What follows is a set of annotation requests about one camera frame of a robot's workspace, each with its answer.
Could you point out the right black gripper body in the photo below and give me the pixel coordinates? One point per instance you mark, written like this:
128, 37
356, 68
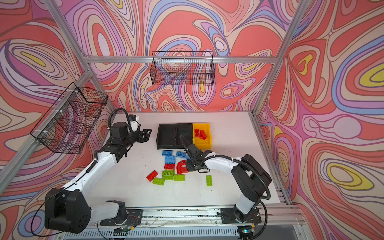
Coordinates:
192, 165

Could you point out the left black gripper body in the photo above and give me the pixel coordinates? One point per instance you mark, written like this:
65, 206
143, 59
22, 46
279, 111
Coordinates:
139, 137

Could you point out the red arch lego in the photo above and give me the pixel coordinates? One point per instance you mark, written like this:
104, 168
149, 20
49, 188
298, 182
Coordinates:
182, 167

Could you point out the lone green lego brick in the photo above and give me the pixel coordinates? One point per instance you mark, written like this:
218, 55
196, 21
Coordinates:
209, 181

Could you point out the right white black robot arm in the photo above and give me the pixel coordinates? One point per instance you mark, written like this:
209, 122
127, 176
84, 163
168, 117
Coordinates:
252, 179

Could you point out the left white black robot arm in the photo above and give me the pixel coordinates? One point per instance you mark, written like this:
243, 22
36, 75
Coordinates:
67, 208

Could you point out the blue lego brick middle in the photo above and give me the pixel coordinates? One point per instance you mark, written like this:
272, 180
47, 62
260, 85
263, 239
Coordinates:
181, 155

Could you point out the left black bin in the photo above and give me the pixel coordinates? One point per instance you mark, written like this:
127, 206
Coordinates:
166, 137

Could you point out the black bin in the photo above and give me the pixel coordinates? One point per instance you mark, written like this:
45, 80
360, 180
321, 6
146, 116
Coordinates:
166, 137
184, 135

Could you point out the yellow plastic bin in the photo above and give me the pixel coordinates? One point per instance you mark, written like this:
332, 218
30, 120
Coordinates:
203, 144

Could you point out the green lego brick right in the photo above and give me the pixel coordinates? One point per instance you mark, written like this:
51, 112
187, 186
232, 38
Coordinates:
179, 178

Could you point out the blue lego brick top left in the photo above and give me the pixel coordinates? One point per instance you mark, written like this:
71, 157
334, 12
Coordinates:
167, 153

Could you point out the blue lego brick stacked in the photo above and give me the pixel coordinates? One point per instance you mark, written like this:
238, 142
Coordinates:
170, 160

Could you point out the middle black bin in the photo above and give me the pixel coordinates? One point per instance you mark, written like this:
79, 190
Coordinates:
184, 135

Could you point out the green lego brick top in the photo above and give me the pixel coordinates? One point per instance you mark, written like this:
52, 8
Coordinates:
168, 175

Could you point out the green lego brick left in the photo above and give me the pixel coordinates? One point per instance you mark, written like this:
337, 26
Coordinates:
158, 181

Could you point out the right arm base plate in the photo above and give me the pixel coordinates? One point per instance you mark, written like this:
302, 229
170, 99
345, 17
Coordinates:
234, 216

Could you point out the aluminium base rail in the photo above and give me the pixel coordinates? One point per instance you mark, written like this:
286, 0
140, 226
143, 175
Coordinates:
285, 222

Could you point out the left wire basket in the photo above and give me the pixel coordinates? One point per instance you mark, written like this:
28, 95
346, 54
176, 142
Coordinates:
67, 125

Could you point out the wire basket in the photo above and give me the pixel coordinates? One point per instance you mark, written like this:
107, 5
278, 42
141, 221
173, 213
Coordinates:
183, 68
67, 125

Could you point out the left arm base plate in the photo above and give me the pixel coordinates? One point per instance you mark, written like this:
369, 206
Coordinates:
132, 217

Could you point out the back wire basket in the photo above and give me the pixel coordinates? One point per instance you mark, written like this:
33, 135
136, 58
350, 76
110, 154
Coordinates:
183, 68

